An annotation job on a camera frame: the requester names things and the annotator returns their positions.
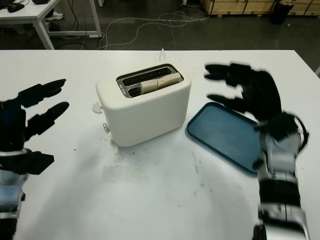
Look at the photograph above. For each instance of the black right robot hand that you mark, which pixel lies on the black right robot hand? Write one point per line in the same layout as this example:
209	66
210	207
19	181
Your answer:
262	95

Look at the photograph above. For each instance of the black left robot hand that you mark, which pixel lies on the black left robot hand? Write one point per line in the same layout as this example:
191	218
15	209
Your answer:
12	120

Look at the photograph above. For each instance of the white bread slice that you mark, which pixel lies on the white bread slice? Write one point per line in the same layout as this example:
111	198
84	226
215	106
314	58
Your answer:
160	83

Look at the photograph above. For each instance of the cream white two-slot toaster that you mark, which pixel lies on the cream white two-slot toaster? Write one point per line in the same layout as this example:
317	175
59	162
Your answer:
150	120

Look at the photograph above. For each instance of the dark blue plastic tray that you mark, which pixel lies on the dark blue plastic tray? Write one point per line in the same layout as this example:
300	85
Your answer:
225	135

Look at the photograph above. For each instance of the black trash bin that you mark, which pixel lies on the black trash bin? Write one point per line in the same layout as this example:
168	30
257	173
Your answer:
281	13

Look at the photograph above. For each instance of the white office desk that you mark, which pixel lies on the white office desk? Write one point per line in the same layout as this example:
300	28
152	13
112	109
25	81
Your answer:
35	11

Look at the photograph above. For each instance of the black computer mouse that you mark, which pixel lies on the black computer mouse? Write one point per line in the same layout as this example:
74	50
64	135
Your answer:
15	8

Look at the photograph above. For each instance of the white sneaker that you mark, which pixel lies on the white sneaker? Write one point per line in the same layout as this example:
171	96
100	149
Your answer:
55	16

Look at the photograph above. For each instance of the black handheld device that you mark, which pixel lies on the black handheld device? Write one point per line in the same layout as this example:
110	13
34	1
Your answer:
40	1

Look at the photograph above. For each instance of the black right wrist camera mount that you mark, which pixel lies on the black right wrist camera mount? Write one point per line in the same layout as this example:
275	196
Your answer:
282	125

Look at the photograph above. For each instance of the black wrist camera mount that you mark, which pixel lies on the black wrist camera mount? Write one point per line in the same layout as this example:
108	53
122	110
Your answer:
282	125
35	162

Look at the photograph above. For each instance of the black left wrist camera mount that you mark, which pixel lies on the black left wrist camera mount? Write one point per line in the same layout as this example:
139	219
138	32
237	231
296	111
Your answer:
35	162

